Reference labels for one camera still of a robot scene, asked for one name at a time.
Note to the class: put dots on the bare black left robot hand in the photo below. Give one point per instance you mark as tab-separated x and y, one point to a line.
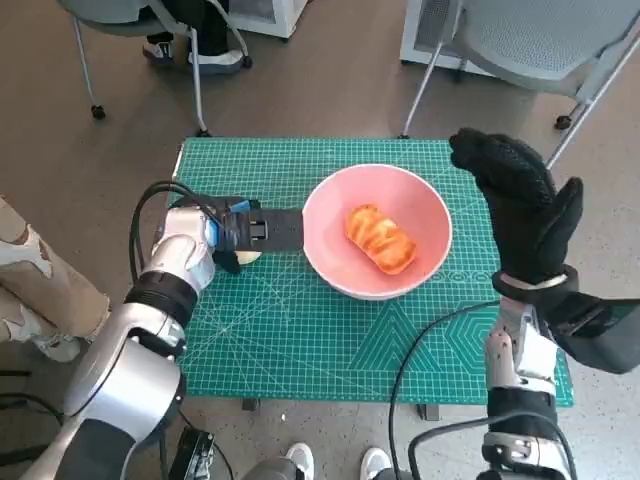
280	230

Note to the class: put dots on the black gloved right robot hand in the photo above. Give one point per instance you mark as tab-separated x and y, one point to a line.
525	220

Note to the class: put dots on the pale round toy bread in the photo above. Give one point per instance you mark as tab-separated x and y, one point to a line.
250	257

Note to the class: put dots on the pink bowl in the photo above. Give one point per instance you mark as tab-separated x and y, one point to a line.
330	240

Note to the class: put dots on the orange rectangular toy bread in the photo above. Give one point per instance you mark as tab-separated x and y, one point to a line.
380	237

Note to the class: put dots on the green cutting mat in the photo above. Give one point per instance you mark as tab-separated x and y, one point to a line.
300	340

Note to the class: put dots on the grey mesh chair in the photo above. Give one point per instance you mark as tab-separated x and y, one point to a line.
525	35

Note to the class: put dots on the seated person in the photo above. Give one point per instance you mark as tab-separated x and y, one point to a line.
210	30

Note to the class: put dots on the white cabinet with vent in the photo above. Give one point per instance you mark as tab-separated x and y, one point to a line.
425	30

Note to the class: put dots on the black table clamp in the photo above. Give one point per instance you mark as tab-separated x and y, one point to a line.
430	413

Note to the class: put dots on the small white cabinet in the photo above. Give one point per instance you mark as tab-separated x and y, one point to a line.
270	15

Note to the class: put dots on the white shoe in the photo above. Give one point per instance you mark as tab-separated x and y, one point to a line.
300	460
375	462

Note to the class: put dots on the standing person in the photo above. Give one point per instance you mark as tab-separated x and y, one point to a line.
40	280

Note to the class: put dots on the grey chair with smooth seat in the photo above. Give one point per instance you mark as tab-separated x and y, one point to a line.
100	15

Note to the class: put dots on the short black flat bar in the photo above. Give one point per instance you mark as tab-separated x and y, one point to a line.
15	373

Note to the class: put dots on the black floor bar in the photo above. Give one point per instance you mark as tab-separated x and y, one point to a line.
20	454

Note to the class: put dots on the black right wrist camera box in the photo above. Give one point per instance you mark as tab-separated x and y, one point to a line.
600	335

